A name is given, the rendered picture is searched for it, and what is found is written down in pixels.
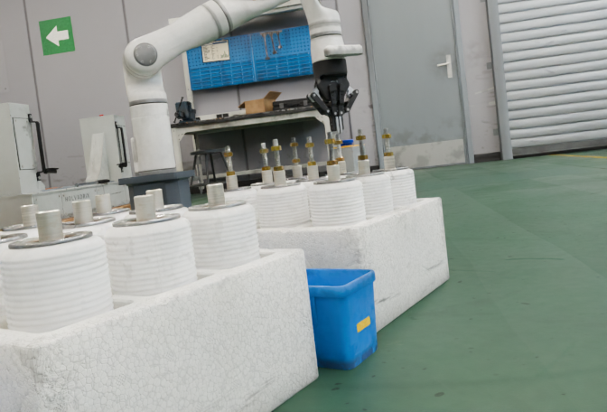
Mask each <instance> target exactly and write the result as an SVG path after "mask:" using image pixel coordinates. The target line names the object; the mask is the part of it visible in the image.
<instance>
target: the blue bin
mask: <svg viewBox="0 0 607 412"><path fill-rule="evenodd" d="M306 275H307V283H308V291H309V298H310V306H311V314H312V321H313V336H314V344H315V351H316V359H317V367H322V368H329V369H336V370H352V369H354V368H356V367H357V366H358V365H359V364H361V363H362V362H363V361H364V360H365V359H367V357H368V356H370V355H371V354H372V353H373V352H375V351H376V350H377V349H378V341H377V327H376V313H375V299H374V286H373V282H374V281H375V280H376V276H375V271H374V270H372V269H345V268H306Z"/></svg>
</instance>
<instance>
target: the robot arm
mask: <svg viewBox="0 0 607 412"><path fill-rule="evenodd" d="M288 1H290V0H210V1H208V2H206V3H204V4H202V5H200V6H198V7H196V8H195V9H193V10H191V11H190V12H189V13H187V14H185V15H184V16H182V17H181V18H179V19H178V20H176V21H175V22H173V23H171V24H169V25H167V26H165V27H164V28H162V29H159V30H157V31H154V32H152V33H149V34H146V35H144V36H141V37H138V38H136V39H134V40H133V41H131V42H130V43H129V44H128V45H127V47H126V49H125V51H124V54H123V58H122V63H123V72H124V78H125V84H126V94H127V97H128V102H129V107H130V114H131V121H132V128H133V135H134V137H132V138H131V146H132V154H133V160H134V167H135V176H144V175H151V174H159V173H173V172H176V164H175V159H174V151H173V138H172V130H171V124H170V117H169V110H168V104H167V96H166V93H165V91H164V88H163V79H162V73H161V68H162V67H163V66H164V65H165V64H166V63H168V62H169V61H171V60H172V59H174V58H175V57H177V56H178V55H180V54H182V53H183V52H186V51H188V50H190V49H193V48H196V47H199V46H202V45H204V44H207V43H210V42H213V41H215V40H217V39H219V38H220V37H222V36H224V35H225V34H227V33H230V32H231V31H233V30H235V29H236V28H238V27H239V26H240V25H242V24H243V23H246V22H248V21H249V20H251V19H253V18H255V17H257V16H259V15H261V14H263V13H265V12H267V11H269V10H271V9H273V8H275V7H277V6H279V5H282V4H284V3H286V2H288ZM300 1H301V4H302V6H303V9H304V12H305V15H306V17H307V21H308V24H309V32H310V39H311V56H312V64H313V76H314V78H315V83H314V90H313V91H312V92H311V93H310V94H307V95H306V97H307V99H308V100H309V101H310V102H311V103H312V104H313V106H314V107H315V108H316V109H317V110H318V112H319V113H320V114H321V115H322V116H323V115H325V116H327V117H328V118H329V120H330V127H331V131H332V133H333V134H334V135H336V134H342V130H343V129H344V125H343V117H342V116H343V115H344V114H345V113H347V112H350V109H351V107H352V105H353V103H354V101H355V99H356V97H357V96H358V95H359V91H358V90H357V89H353V88H352V87H350V83H349V81H348V79H347V73H348V71H347V62H346V57H350V56H358V55H361V54H363V51H362V46H360V45H359V44H358V45H344V43H343V39H342V34H341V20H340V15H339V13H338V12H337V11H335V10H333V9H329V8H325V7H323V6H321V5H320V3H319V2H318V0H300ZM345 95H346V96H347V97H346V98H345V100H344V97H345ZM320 97H321V98H322V99H323V102H322V100H321V99H320ZM337 101H338V102H337Z"/></svg>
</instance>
